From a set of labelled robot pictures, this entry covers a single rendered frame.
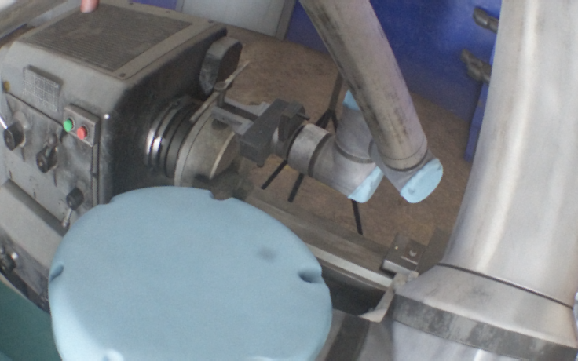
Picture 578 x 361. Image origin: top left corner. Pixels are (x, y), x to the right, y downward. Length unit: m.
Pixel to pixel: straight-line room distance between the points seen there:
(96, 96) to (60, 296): 1.00
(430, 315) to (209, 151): 1.06
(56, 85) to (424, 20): 3.35
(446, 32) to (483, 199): 3.96
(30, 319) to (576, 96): 0.55
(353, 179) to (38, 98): 0.80
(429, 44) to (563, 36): 4.00
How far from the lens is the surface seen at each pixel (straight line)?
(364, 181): 1.13
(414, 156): 0.95
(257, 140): 1.19
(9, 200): 1.72
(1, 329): 0.58
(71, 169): 1.38
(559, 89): 0.31
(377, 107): 0.84
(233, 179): 1.34
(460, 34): 4.23
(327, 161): 1.15
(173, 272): 0.27
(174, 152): 1.37
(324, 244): 1.66
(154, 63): 1.30
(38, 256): 1.59
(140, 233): 0.29
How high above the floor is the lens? 1.94
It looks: 38 degrees down
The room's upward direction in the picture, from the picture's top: 15 degrees clockwise
